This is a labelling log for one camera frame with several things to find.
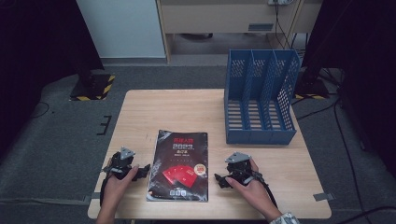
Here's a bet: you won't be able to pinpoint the beige office desk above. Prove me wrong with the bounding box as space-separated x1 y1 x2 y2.
155 0 323 65

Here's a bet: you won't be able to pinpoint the black hanging desk cables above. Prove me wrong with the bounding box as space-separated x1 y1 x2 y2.
273 3 309 50

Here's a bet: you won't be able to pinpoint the black curtain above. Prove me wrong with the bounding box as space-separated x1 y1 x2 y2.
301 0 396 179
0 0 105 158

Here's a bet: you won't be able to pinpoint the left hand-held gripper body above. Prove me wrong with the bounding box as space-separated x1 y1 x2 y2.
102 147 139 181

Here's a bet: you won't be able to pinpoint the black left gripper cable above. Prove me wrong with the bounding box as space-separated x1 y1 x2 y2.
99 158 114 207

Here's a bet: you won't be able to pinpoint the grey plastic desk grille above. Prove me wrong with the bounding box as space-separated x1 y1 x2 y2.
247 22 275 33

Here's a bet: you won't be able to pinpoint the hazard striped stand base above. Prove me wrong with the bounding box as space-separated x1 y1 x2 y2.
69 73 117 102
293 77 330 101

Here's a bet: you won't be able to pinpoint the grey tape strip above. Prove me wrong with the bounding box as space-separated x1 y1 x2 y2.
312 192 336 203
82 191 102 203

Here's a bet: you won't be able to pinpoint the thin black floor cable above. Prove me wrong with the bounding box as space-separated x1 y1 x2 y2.
30 101 51 119

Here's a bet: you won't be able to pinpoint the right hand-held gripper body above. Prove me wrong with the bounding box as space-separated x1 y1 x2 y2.
224 151 260 186

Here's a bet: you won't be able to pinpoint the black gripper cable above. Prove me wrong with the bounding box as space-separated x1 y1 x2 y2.
99 158 114 207
255 172 278 209

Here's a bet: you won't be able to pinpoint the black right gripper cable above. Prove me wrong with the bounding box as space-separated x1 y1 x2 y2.
255 172 278 209

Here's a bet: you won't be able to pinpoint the blue plastic file rack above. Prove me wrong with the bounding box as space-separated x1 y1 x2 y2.
223 48 302 146

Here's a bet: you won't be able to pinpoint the black glossy magazine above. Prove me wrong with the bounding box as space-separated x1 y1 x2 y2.
146 129 210 203

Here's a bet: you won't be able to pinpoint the person's left hand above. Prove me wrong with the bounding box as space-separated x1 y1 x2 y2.
100 165 140 213

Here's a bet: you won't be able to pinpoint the person's right hand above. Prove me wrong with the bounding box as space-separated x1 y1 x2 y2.
224 158 283 222

